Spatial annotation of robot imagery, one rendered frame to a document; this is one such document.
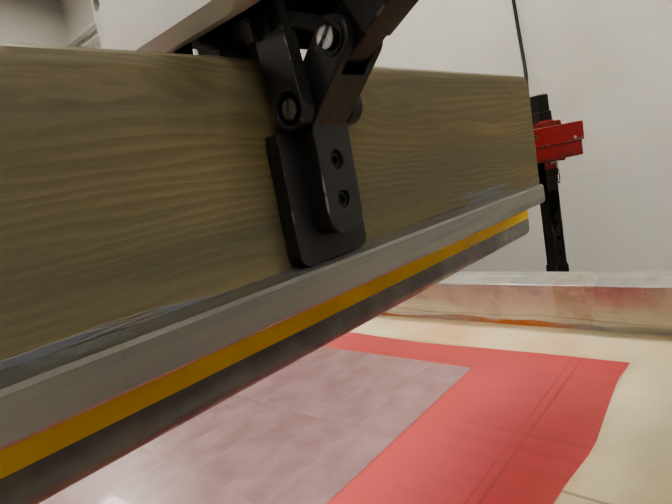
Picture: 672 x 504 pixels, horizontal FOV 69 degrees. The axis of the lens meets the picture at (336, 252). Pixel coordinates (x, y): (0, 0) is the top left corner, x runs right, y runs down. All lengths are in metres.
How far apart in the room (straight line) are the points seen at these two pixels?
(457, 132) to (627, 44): 1.93
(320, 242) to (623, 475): 0.18
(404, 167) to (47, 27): 5.21
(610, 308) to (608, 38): 1.83
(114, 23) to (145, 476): 0.24
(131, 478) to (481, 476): 0.20
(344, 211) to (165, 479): 0.22
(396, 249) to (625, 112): 2.01
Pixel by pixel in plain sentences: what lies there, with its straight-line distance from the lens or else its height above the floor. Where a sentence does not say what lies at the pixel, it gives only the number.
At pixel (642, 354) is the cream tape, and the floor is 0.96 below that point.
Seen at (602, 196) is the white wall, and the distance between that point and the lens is 2.20.
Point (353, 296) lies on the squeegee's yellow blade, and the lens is 0.19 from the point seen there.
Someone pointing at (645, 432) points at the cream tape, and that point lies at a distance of 0.30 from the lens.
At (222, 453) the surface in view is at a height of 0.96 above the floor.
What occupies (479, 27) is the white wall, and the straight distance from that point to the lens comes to 2.35.
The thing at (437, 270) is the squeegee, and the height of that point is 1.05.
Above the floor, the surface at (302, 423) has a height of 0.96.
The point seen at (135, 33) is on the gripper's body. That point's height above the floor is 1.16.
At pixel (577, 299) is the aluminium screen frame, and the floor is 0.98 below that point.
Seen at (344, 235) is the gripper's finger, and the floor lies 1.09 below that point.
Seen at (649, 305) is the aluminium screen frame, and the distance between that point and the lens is 0.40.
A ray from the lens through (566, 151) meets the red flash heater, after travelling 1.48.
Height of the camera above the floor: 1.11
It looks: 10 degrees down
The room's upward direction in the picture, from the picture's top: 11 degrees counter-clockwise
